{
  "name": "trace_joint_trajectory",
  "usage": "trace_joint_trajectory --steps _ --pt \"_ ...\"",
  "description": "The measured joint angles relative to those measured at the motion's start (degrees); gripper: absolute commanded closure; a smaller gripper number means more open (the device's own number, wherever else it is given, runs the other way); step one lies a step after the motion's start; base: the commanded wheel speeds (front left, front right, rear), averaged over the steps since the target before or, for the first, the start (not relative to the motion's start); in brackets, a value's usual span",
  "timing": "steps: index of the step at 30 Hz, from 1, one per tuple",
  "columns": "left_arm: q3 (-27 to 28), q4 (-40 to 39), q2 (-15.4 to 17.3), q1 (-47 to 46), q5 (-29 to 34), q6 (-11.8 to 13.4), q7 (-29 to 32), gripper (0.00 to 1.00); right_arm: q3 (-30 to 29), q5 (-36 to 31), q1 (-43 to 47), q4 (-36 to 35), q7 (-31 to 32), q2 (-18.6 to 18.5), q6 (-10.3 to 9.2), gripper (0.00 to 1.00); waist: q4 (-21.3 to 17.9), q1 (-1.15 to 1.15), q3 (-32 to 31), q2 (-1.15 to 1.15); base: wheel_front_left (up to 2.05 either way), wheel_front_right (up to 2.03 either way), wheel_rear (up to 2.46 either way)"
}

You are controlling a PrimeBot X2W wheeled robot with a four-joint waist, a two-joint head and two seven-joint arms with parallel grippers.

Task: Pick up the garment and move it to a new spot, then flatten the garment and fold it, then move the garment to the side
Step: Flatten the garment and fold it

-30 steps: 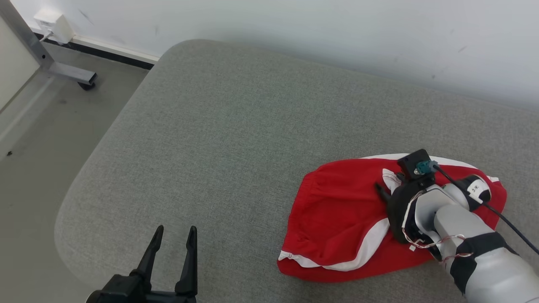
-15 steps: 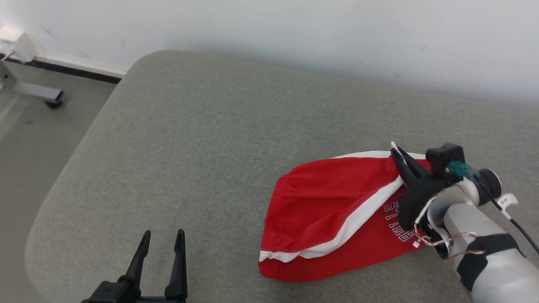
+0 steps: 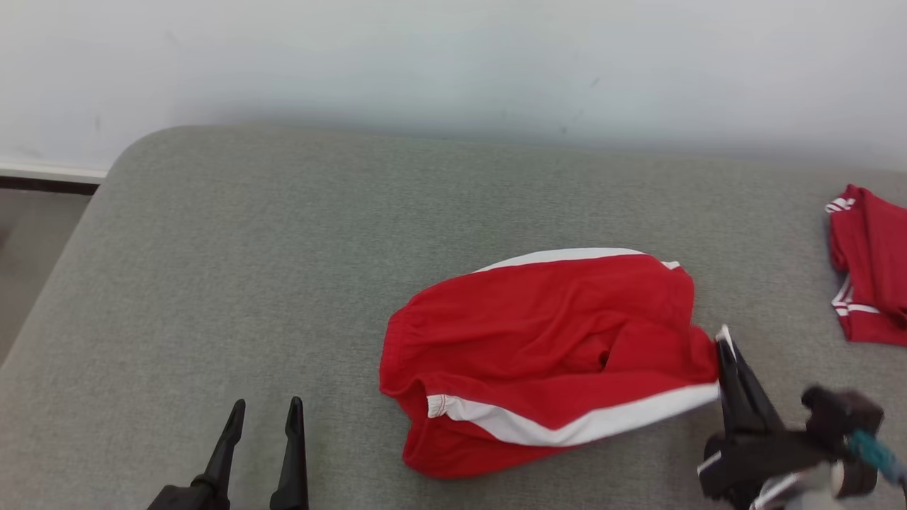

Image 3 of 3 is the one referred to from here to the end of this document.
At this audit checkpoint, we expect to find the red shorts white stripe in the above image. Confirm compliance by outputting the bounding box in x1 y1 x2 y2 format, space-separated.
379 248 731 479

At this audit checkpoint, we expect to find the red white basketball jersey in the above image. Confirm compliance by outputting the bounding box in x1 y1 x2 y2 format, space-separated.
826 184 907 348

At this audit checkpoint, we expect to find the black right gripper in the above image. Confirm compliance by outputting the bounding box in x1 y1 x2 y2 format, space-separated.
697 331 845 508

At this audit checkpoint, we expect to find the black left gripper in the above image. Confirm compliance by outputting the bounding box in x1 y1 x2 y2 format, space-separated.
147 396 310 510

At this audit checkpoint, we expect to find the dark wall baseboard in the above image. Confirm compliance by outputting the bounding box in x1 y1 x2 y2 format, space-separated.
0 164 107 196

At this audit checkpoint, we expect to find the right camera cable teal connector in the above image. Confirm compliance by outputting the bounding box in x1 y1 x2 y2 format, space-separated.
847 429 907 489

